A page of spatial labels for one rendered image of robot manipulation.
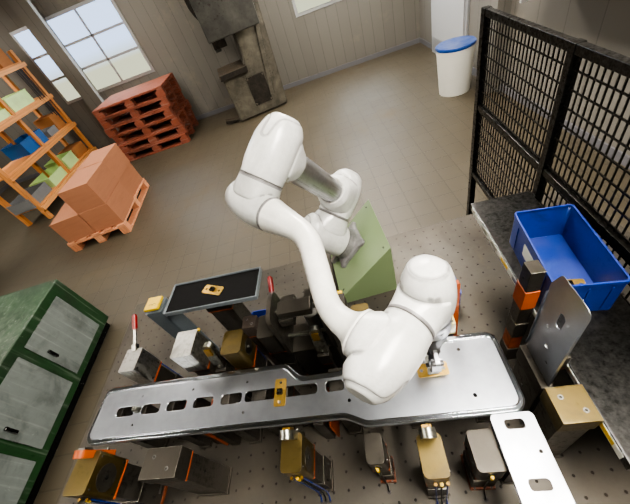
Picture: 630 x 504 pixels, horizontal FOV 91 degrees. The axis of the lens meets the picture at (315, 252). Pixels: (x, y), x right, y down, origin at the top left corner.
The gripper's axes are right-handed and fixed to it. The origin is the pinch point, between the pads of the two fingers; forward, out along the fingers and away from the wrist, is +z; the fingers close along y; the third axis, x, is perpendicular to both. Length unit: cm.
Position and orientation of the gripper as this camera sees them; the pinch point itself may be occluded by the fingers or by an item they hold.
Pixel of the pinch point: (432, 363)
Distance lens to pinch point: 95.1
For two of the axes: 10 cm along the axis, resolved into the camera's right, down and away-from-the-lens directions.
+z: 2.8, 6.7, 6.8
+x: 9.6, -2.1, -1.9
